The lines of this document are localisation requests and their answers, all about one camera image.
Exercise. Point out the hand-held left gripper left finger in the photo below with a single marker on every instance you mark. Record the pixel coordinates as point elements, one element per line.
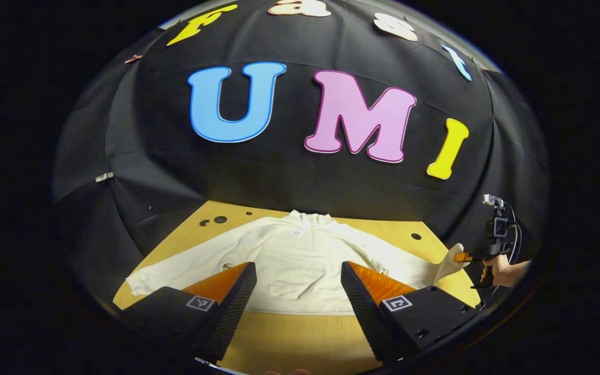
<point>229,312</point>

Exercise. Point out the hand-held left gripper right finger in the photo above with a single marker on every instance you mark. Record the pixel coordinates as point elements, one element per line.
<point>365,312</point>

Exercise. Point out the pink cloth clip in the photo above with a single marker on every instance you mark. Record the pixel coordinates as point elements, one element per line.
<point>133,59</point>

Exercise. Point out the black backdrop cloth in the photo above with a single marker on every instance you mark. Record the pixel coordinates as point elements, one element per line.
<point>279,177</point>

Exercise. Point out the cream sweatshirt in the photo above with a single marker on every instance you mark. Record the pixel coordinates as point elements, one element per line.
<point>300,260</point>

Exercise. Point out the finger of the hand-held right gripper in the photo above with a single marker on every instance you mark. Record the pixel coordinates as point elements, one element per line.
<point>464,256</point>

